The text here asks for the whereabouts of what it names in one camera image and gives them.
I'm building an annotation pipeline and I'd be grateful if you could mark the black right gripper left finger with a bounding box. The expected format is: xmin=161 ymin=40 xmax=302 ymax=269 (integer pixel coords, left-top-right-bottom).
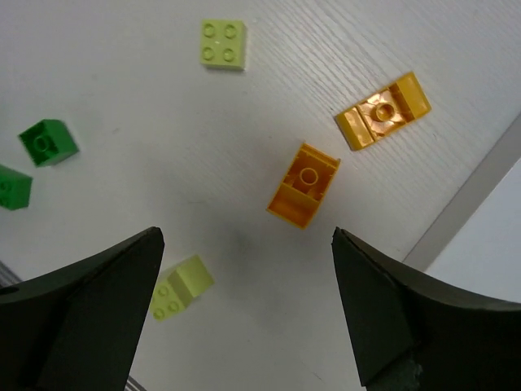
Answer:
xmin=1 ymin=227 xmax=164 ymax=390

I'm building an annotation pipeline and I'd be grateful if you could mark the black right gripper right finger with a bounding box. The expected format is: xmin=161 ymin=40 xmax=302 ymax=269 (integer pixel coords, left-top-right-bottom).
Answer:
xmin=332 ymin=228 xmax=520 ymax=390

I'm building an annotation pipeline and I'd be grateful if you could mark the yellow lego brick slope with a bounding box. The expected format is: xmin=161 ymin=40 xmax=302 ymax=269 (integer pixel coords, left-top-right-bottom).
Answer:
xmin=266 ymin=143 xmax=341 ymax=229

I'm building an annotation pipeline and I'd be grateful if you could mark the yellow long lego brick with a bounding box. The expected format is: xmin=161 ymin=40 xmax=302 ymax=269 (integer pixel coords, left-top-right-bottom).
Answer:
xmin=335 ymin=72 xmax=431 ymax=151

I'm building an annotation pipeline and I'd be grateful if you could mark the light green lego near centre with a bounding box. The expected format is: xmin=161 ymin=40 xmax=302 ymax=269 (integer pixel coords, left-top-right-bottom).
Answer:
xmin=150 ymin=255 xmax=214 ymax=322

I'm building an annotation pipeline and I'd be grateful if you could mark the green lego brick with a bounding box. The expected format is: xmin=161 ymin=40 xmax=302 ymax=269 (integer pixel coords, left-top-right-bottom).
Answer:
xmin=0 ymin=165 xmax=33 ymax=211

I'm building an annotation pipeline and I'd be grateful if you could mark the dark green square lego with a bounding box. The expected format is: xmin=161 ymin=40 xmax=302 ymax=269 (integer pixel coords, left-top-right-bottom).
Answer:
xmin=18 ymin=119 xmax=80 ymax=167

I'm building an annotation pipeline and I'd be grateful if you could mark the light green square lego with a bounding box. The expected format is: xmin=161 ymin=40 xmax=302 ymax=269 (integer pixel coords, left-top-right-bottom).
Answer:
xmin=199 ymin=19 xmax=247 ymax=71

